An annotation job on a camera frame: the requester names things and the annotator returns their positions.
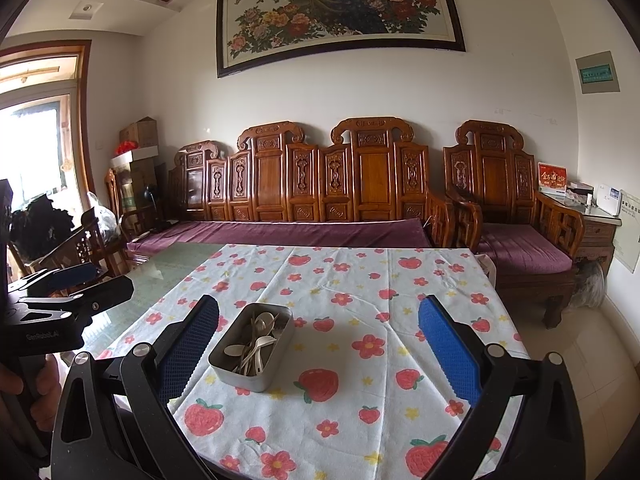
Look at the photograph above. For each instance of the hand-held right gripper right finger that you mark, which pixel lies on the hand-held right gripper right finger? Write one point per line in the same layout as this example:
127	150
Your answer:
447	350

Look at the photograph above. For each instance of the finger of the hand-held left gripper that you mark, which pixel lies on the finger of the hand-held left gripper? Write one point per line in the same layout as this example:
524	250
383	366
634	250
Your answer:
75	274
110	292

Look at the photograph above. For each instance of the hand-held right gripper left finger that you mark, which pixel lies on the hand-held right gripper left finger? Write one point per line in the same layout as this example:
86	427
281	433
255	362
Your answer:
190	355

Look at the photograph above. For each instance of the metal rectangular container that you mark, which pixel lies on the metal rectangular container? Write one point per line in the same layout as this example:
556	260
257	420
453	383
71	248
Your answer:
235	377

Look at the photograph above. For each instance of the cream plastic fork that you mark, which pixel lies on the cream plastic fork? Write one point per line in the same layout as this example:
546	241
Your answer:
265	342

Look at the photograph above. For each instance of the person's left hand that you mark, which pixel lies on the person's left hand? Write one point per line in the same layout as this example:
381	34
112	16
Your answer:
49	390

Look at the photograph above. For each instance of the carved wooden chair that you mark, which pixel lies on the carved wooden chair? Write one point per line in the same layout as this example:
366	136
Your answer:
82	250

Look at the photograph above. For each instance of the black cloth pile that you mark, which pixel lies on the black cloth pile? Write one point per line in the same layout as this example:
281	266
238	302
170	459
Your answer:
40	225

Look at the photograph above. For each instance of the clear plastic bag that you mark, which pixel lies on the clear plastic bag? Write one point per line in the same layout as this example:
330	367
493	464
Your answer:
105	217

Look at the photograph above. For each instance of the tall wooden chair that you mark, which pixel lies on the tall wooden chair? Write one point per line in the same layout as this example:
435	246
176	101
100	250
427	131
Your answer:
112	192

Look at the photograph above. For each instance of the black desk lamp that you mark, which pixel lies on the black desk lamp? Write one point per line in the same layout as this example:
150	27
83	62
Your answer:
150	195

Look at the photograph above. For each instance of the strawberry print tablecloth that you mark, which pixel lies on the strawberry print tablecloth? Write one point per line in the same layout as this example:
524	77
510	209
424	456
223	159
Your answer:
350	280

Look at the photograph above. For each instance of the square purple seat cushion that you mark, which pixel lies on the square purple seat cushion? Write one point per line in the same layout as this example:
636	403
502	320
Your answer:
525	250

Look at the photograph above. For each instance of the red flower bunch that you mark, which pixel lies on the red flower bunch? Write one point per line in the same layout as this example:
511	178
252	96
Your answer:
125	149

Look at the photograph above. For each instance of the long purple seat cushion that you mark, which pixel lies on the long purple seat cushion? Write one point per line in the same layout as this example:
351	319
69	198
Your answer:
260	232

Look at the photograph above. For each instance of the brown cardboard box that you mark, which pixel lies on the brown cardboard box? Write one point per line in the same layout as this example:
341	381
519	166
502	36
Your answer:
140	132

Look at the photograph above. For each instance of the grey plastic bag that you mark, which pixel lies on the grey plastic bag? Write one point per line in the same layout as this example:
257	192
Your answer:
591	285

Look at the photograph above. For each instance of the carved wooden armchair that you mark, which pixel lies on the carved wooden armchair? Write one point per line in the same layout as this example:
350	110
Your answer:
495	175

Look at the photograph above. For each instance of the wooden side table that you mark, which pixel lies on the wooden side table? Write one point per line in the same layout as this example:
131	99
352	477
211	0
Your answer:
597	235

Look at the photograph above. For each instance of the carved wooden sofa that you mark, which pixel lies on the carved wooden sofa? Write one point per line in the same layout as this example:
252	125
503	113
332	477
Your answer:
272	175

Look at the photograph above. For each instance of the tissue box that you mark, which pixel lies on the tissue box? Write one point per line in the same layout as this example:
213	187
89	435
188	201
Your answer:
580	192

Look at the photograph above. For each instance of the white tabletop device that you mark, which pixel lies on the white tabletop device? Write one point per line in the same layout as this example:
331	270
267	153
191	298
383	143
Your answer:
608	201

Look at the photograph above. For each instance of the recessed ceiling light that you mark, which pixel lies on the recessed ceiling light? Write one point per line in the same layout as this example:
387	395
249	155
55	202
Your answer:
86	8

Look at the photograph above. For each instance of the framed peacock painting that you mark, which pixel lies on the framed peacock painting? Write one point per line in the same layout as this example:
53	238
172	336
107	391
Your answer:
340	5

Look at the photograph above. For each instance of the wooden door frame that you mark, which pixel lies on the wooden door frame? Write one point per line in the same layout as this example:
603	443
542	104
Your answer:
84	110

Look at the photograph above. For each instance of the white wall box cover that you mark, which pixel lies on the white wall box cover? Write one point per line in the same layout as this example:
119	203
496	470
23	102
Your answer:
629	232

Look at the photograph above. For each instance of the grey wall panel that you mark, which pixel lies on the grey wall panel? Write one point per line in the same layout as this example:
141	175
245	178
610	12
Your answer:
596	72

